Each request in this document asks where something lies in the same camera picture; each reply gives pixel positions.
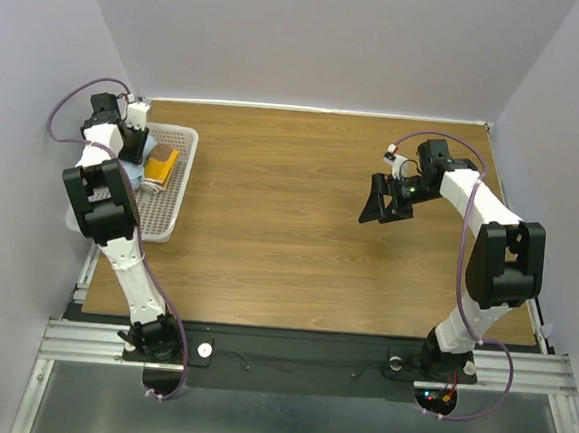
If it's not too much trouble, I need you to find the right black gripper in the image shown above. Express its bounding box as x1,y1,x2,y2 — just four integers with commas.
358,170,440,229

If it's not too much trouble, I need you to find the light blue towel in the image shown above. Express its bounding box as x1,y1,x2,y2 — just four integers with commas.
120,135,157,191

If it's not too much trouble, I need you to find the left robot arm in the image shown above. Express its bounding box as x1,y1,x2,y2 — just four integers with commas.
62,92,187,362

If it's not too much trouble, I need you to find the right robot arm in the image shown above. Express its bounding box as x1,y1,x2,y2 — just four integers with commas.
359,138,547,379

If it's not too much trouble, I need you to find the white plastic basket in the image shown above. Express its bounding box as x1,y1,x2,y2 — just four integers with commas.
62,109,199,244

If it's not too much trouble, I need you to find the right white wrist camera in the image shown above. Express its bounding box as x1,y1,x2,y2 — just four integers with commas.
383,143,414,179

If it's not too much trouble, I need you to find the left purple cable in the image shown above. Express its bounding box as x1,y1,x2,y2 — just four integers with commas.
26,73,211,404

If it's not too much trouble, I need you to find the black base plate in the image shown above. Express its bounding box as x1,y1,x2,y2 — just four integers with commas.
58,310,551,416

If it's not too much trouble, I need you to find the aluminium frame rail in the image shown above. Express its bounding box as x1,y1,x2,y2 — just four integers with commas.
38,320,578,396

